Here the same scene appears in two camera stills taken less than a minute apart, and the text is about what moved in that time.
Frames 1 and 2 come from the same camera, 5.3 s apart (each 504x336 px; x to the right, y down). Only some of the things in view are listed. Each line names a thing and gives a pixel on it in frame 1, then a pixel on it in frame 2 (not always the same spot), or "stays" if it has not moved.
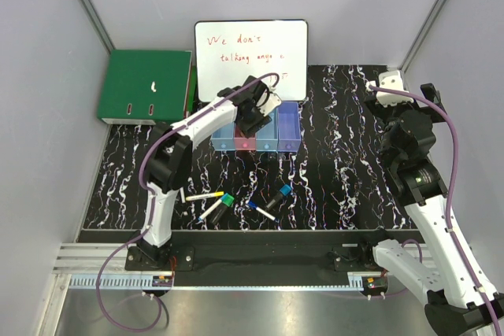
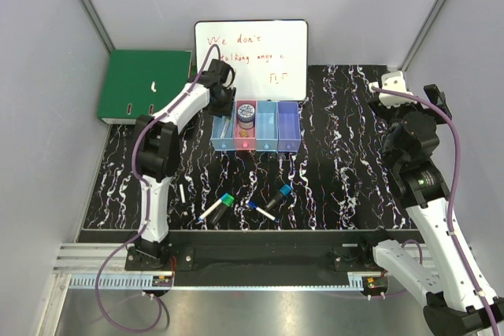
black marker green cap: [227, 200] stays
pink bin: [242, 142] stays
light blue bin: [224, 138] stays
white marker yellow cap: [192, 197] -> [224, 128]
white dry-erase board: [227, 52] stays
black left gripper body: [253, 122] -> [224, 105]
